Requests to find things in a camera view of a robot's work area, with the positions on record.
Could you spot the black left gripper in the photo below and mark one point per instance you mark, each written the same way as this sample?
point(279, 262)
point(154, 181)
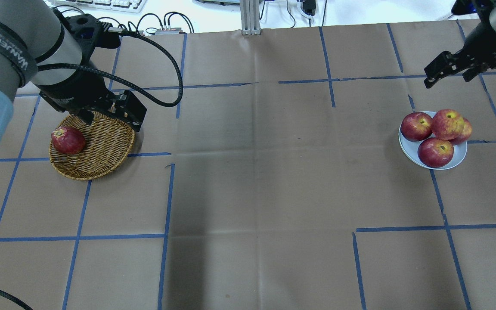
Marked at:
point(70, 89)

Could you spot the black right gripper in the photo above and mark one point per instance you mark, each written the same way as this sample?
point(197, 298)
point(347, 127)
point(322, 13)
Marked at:
point(482, 43)

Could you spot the red yellow apple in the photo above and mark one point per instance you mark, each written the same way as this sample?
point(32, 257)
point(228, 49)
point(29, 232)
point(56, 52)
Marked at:
point(447, 124)

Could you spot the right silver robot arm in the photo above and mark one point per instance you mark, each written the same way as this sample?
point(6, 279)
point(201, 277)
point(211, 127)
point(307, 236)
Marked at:
point(478, 53)

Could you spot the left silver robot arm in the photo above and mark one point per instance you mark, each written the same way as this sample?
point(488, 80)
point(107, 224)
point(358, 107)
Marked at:
point(41, 46)

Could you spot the brown wicker basket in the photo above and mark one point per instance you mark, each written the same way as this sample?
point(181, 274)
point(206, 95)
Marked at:
point(108, 143)

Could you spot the dark red apple in basket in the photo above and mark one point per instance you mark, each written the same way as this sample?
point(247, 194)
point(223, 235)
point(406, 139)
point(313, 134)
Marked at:
point(68, 140)

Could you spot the red apple on plate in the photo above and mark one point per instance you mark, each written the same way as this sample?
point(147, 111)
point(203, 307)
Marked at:
point(434, 152)
point(416, 126)
point(465, 133)

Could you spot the white blue plate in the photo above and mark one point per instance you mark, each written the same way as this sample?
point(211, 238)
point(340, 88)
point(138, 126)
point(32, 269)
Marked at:
point(410, 150)

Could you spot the grey usb hub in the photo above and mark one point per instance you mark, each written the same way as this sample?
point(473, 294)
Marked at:
point(169, 31)

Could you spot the white keyboard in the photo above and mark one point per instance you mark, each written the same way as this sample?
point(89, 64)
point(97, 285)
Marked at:
point(134, 6)

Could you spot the black power adapter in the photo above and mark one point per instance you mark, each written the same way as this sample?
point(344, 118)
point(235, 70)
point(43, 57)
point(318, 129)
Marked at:
point(308, 7)

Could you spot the aluminium frame post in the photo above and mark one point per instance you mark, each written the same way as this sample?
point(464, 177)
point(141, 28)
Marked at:
point(250, 14)

